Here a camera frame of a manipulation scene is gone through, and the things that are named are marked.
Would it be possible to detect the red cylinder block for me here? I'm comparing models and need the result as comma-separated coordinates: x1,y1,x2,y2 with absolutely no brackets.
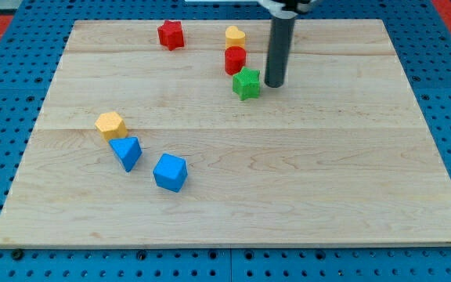
224,46,247,75

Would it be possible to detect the green star block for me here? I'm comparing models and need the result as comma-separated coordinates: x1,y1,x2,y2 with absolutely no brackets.
233,67,260,101

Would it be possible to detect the yellow hexagon block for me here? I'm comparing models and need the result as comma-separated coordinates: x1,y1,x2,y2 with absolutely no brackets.
95,111,128,142

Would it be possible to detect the light wooden board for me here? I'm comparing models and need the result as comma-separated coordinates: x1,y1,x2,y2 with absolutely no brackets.
0,20,451,249

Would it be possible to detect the yellow heart block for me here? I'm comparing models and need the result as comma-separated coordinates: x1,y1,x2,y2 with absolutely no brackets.
225,26,246,49

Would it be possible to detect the red star block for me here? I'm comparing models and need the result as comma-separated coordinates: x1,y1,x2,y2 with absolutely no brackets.
157,20,185,51

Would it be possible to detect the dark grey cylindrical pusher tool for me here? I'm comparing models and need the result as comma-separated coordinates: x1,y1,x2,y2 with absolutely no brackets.
264,11,297,88

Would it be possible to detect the blue cube block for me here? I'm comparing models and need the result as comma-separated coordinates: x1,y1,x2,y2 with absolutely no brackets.
153,154,188,193

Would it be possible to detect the blue triangle block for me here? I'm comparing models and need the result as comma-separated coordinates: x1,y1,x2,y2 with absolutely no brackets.
109,136,143,172

